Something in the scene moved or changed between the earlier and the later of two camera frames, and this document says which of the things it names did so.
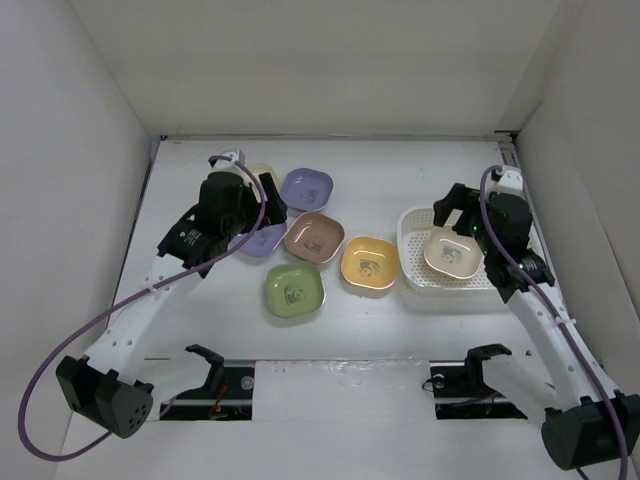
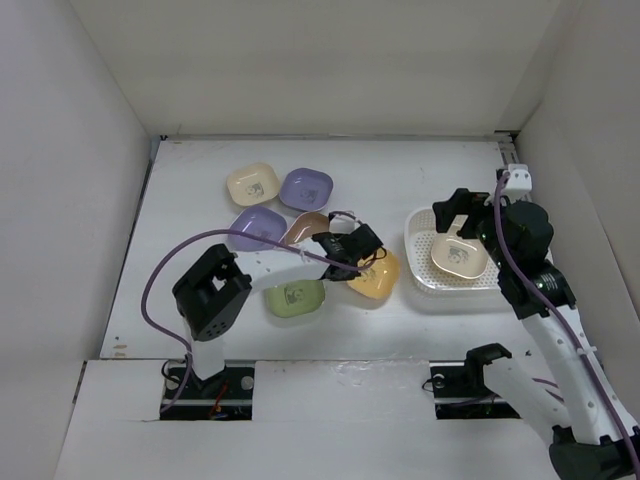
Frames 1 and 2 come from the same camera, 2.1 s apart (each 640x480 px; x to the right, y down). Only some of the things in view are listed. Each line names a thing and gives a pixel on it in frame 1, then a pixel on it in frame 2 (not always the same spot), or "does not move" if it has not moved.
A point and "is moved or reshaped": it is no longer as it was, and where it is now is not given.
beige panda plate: [454, 254] is moved or reshaped
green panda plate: [293, 289] does not move
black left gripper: [275, 208] -> [353, 274]
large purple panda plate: [263, 241] does not move
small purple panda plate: [306, 189] does not move
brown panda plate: [314, 237] does not move
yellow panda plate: [370, 262] is moved or reshaped
